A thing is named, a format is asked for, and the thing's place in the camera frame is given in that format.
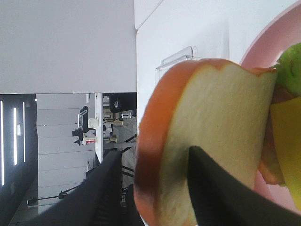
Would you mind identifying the yellow cheese slice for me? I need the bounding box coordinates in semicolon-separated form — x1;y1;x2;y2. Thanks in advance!
270;97;301;210

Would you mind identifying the bread slice tray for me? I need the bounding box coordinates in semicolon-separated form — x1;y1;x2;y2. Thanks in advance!
134;59;277;226

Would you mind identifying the clear plastic left tray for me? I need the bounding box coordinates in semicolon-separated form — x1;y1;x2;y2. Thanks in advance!
155;46;230;83

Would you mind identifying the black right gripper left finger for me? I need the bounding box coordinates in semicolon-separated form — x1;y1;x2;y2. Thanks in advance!
25;151;122;226

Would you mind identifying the bacon strip tray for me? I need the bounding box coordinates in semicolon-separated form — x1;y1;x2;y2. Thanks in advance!
258;84;286;186

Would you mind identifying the green lettuce leaf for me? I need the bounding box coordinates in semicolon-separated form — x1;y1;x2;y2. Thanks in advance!
275;43;301;97

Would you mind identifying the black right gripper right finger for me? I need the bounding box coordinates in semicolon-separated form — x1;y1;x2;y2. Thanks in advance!
188;146;301;226

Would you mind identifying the background lab equipment rack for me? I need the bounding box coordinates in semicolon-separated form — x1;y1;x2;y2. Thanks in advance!
72;93;137;206

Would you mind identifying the pink round plate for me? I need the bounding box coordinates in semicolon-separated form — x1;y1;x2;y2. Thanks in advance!
240;0;301;214

